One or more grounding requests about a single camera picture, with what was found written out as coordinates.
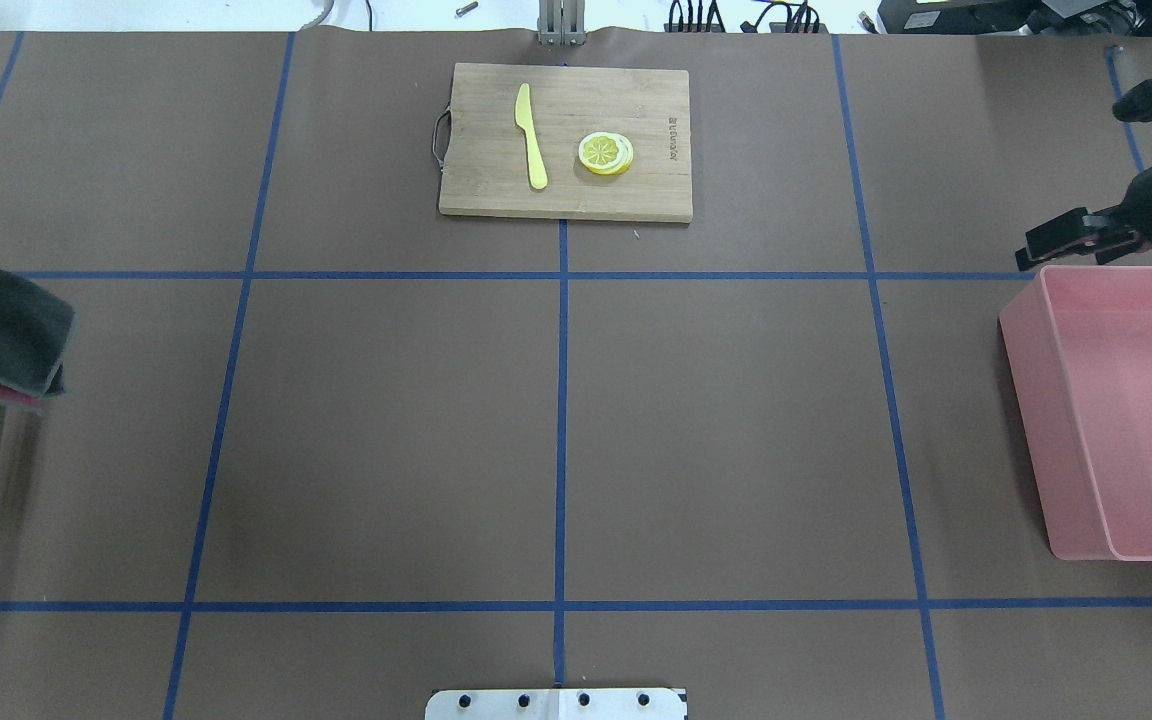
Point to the pink plastic bin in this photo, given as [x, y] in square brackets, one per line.
[1079, 344]

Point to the yellow plastic knife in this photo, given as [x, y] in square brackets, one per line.
[537, 175]

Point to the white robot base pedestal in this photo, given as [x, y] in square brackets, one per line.
[559, 703]

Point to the yellow lemon slice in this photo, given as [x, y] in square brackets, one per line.
[605, 153]

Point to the bamboo cutting board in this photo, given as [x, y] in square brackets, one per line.
[484, 170]

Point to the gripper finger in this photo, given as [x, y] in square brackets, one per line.
[1077, 232]

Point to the aluminium frame post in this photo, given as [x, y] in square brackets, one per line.
[561, 23]

